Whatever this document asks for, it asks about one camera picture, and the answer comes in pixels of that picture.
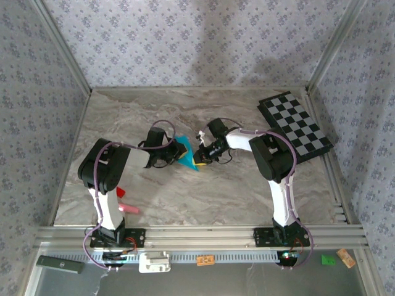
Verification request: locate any blue cloth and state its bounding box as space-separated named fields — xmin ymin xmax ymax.
xmin=173 ymin=134 xmax=201 ymax=173

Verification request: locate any pink marker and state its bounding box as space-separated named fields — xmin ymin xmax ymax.
xmin=118 ymin=203 xmax=140 ymax=215

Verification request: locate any black grey chessboard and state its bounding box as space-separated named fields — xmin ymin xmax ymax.
xmin=257 ymin=91 xmax=335 ymax=162

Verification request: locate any black flat bar device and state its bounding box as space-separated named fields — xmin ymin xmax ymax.
xmin=35 ymin=255 xmax=86 ymax=274

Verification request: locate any small brown box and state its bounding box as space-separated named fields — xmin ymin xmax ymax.
xmin=336 ymin=248 xmax=356 ymax=268

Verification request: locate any left gripper thin black cable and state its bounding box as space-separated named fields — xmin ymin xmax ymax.
xmin=144 ymin=155 xmax=173 ymax=170

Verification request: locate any gripper thin black cable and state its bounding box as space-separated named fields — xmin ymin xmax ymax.
xmin=215 ymin=149 xmax=235 ymax=165
xmin=144 ymin=155 xmax=173 ymax=170

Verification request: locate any right gripper thin black cable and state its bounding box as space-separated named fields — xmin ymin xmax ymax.
xmin=215 ymin=149 xmax=235 ymax=165

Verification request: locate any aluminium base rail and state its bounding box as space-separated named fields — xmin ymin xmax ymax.
xmin=33 ymin=224 xmax=370 ymax=250

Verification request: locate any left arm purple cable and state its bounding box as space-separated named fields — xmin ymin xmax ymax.
xmin=82 ymin=119 xmax=177 ymax=272

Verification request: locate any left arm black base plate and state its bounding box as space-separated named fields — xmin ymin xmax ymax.
xmin=89 ymin=227 xmax=146 ymax=248

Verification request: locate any aluminium side rail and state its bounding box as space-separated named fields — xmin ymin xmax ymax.
xmin=304 ymin=89 xmax=351 ymax=224
xmin=48 ymin=89 xmax=93 ymax=226

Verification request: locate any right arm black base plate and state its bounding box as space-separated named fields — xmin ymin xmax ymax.
xmin=253 ymin=226 xmax=311 ymax=247

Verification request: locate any slotted grey cable duct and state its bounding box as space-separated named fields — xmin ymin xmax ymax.
xmin=49 ymin=251 xmax=288 ymax=265

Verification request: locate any white plastic bracket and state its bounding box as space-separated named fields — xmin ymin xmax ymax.
xmin=138 ymin=251 xmax=172 ymax=274

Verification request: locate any aluminium frame post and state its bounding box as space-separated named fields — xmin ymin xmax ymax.
xmin=30 ymin=0 xmax=93 ymax=95
xmin=305 ymin=0 xmax=370 ymax=95

